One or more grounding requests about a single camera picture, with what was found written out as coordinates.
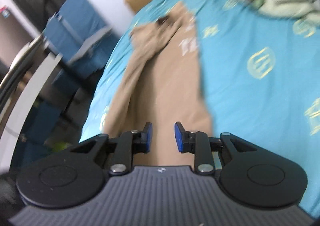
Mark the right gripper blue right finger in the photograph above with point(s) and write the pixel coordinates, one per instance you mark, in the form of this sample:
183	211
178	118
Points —
196	143

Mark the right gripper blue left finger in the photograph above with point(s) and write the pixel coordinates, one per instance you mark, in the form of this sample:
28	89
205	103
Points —
127	145

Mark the tan beige garment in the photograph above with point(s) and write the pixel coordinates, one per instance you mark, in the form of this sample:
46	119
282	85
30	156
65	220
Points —
162	85

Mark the turquoise patterned bed sheet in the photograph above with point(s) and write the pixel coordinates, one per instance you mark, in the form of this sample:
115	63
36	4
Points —
260	79

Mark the grey seat cushion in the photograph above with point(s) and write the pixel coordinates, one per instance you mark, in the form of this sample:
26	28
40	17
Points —
89	43

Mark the white desk edge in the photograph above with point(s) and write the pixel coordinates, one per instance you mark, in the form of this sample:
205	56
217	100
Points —
22	107

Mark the blue covered chair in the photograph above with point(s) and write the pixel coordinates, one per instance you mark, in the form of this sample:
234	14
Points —
67	29

